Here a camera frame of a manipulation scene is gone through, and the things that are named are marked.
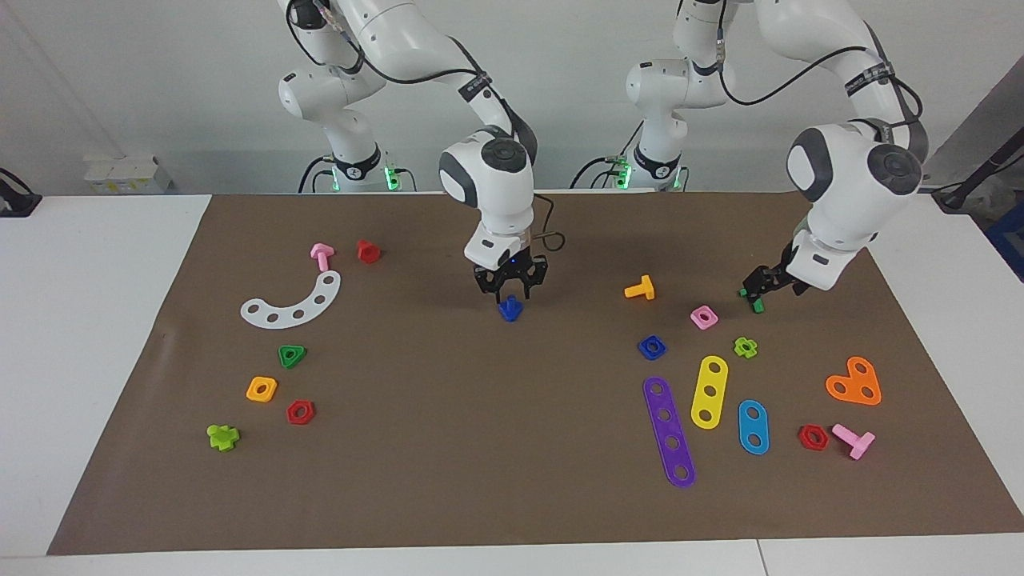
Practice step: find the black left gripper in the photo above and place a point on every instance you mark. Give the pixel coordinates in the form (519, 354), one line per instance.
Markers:
(788, 272)

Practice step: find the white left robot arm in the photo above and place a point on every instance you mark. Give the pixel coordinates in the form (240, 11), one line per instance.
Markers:
(848, 176)

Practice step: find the red hex nut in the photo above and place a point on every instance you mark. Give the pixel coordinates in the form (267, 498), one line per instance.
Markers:
(802, 438)
(291, 413)

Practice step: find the dark green plastic bolt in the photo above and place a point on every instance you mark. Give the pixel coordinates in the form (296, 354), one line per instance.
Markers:
(758, 306)

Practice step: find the orange square nut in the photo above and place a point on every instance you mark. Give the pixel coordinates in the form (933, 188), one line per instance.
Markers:
(252, 390)

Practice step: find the orange plastic bolt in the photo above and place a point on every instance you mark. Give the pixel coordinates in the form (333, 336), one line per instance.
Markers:
(640, 290)

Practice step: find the blue crate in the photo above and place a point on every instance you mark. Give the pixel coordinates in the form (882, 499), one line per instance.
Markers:
(1010, 248)

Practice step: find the white curved five-hole plate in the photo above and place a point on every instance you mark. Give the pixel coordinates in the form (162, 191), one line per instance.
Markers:
(286, 318)

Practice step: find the blue plastic bolt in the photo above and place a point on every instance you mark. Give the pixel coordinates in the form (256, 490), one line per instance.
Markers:
(510, 310)

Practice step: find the lime green cross nut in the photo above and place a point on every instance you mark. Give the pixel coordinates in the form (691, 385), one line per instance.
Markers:
(738, 346)

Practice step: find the pink square nut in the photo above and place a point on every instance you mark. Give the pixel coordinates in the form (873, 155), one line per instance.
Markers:
(694, 317)

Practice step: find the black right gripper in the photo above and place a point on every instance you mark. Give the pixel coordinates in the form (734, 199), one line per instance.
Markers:
(512, 268)

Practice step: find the white cardboard box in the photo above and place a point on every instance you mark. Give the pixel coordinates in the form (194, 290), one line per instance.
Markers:
(128, 174)

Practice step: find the purple four-hole plate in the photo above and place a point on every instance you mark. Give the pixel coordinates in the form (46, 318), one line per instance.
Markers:
(661, 402)

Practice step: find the black desk object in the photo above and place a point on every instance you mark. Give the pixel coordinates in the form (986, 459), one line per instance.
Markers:
(16, 200)

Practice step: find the orange three-hole corner plate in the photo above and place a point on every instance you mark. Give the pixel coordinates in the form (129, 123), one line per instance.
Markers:
(853, 381)

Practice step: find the yellow three-hole plate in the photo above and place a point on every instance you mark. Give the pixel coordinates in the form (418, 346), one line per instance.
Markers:
(710, 379)

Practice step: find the brown table mat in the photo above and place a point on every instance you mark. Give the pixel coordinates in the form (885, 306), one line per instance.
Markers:
(480, 440)

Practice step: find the blue square nut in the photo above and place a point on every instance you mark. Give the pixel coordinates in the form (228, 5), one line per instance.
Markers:
(642, 347)

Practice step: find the black stand bar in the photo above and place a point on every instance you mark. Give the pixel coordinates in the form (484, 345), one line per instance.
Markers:
(980, 172)

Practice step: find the lime green cross bolt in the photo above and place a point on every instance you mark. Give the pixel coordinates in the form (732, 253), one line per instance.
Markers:
(222, 437)

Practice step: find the blue two-hole plate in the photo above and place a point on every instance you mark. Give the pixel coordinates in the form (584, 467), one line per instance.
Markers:
(752, 427)

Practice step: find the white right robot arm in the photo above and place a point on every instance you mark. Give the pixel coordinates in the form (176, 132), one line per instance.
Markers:
(488, 184)

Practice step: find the green triangle nut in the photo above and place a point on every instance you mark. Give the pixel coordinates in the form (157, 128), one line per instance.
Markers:
(298, 350)

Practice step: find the pink plastic bolt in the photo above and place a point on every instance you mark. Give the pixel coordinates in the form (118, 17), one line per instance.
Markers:
(856, 442)
(322, 254)

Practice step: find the red plastic bolt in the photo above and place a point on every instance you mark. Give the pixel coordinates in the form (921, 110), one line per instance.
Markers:
(368, 253)

